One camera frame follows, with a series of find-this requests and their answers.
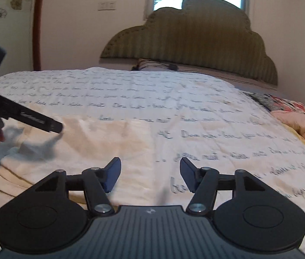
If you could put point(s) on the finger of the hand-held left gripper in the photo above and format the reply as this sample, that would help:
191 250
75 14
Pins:
31 117

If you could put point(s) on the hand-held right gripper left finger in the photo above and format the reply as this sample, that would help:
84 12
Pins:
112 174

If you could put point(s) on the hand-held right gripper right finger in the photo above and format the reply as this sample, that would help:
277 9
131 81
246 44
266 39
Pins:
188 174

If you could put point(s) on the cream towel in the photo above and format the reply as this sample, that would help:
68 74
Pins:
101 140

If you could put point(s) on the white wardrobe door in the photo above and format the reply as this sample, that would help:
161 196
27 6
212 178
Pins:
12 43

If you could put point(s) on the white script printed blanket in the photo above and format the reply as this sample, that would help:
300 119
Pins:
222 140

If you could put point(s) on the striped pillow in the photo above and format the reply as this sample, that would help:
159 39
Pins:
152 64

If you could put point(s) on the patterned pillow at edge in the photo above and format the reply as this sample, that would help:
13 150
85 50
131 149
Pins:
284 104

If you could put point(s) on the pink blanket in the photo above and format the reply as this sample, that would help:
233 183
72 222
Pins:
303 126

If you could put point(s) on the green cloud-shaped headboard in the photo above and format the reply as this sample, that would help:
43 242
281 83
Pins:
195 40

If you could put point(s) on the brown wooden door frame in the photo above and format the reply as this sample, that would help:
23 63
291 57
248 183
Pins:
38 24

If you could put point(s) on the white wall socket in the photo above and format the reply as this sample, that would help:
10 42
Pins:
102 6
111 5

